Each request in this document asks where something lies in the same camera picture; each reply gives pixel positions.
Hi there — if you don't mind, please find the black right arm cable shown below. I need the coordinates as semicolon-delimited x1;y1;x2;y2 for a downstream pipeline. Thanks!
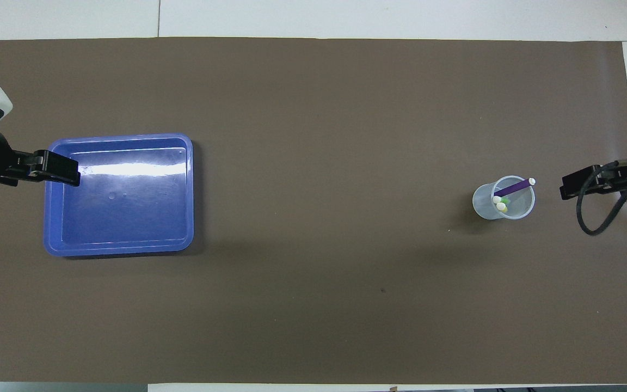
576;161;627;236

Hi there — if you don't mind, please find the brown table mat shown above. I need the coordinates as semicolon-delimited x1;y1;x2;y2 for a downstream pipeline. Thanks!
0;36;627;385

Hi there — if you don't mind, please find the blue plastic tray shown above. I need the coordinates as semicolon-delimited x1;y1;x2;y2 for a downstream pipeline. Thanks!
43;133;194;258

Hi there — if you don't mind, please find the translucent plastic cup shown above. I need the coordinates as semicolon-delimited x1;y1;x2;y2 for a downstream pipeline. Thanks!
472;175;536;221

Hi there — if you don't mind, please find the purple marker pen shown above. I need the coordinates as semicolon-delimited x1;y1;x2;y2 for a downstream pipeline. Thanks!
493;177;536;198

